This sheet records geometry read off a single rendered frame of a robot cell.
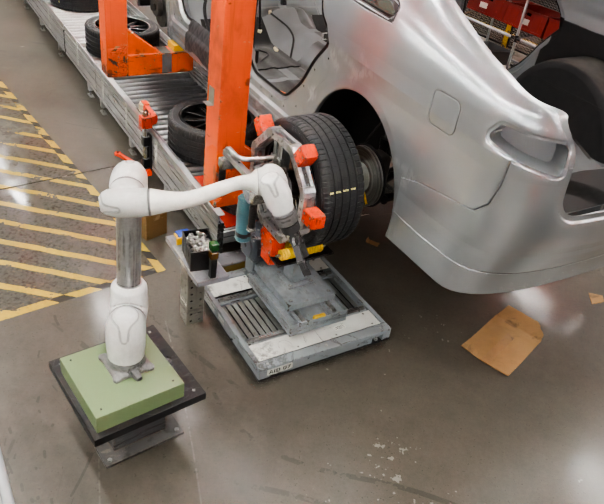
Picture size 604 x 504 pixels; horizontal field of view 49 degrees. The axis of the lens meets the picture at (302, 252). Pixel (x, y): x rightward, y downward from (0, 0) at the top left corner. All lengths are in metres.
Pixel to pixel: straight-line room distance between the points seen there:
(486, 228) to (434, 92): 0.60
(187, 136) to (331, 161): 1.69
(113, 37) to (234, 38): 2.03
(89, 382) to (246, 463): 0.78
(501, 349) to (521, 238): 1.31
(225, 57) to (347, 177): 0.83
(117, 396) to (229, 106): 1.52
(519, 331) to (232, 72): 2.22
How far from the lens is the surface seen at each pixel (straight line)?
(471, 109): 2.69
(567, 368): 4.06
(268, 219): 3.47
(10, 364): 3.58
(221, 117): 3.44
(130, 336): 2.76
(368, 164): 3.43
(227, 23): 3.27
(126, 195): 2.47
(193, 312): 3.65
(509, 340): 4.06
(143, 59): 5.35
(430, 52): 2.88
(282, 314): 3.55
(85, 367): 2.96
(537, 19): 6.99
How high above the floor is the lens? 2.47
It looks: 35 degrees down
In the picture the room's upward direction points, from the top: 9 degrees clockwise
